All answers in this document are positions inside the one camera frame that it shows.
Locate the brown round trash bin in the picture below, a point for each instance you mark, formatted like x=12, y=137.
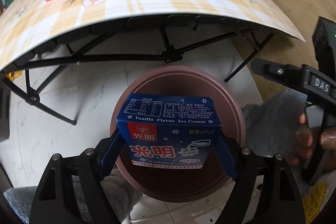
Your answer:
x=182, y=185

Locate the yellow plaid tablecloth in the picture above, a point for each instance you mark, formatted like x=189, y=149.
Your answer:
x=27, y=24

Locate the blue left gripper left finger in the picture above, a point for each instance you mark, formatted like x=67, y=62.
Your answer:
x=111, y=149

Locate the black folding table frame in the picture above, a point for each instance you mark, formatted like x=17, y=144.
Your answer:
x=35, y=70

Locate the person's right hand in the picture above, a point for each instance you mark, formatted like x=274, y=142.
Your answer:
x=303, y=148

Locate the blue ice cream carton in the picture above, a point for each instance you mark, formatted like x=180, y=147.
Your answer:
x=168, y=132

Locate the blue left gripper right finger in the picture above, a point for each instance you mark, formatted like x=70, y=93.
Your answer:
x=225, y=150

